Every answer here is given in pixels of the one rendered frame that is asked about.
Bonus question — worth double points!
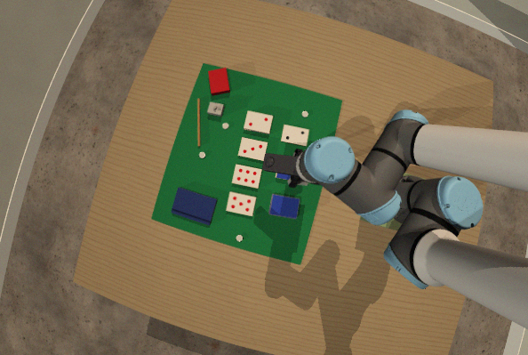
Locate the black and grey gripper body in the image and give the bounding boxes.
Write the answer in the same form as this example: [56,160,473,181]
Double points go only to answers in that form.
[291,152,304,182]

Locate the green felt mat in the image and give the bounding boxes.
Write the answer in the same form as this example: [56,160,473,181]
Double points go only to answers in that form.
[151,63,342,264]

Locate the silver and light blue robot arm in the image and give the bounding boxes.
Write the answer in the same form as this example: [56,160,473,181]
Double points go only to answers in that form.
[262,109,528,329]

